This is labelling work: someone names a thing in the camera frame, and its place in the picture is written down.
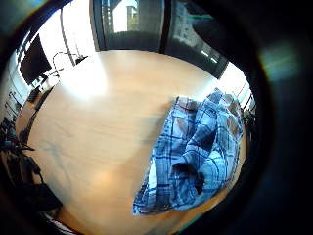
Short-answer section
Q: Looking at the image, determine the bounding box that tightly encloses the blue plaid cloth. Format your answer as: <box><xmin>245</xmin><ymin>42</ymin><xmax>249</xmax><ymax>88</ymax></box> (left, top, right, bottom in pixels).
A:
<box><xmin>131</xmin><ymin>87</ymin><xmax>245</xmax><ymax>217</ymax></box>

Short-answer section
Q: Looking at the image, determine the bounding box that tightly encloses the black desk lamp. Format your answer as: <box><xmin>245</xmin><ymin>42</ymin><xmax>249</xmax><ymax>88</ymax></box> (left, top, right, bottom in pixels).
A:
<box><xmin>52</xmin><ymin>51</ymin><xmax>89</xmax><ymax>76</ymax></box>

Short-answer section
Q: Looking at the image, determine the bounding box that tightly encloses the black office chair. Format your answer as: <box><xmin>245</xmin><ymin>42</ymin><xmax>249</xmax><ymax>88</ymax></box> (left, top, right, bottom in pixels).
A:
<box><xmin>0</xmin><ymin>117</ymin><xmax>64</xmax><ymax>213</ymax></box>

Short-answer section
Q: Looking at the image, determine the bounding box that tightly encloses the black wall monitor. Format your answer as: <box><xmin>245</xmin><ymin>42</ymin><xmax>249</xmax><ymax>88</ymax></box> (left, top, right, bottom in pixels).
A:
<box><xmin>19</xmin><ymin>33</ymin><xmax>53</xmax><ymax>86</ymax></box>

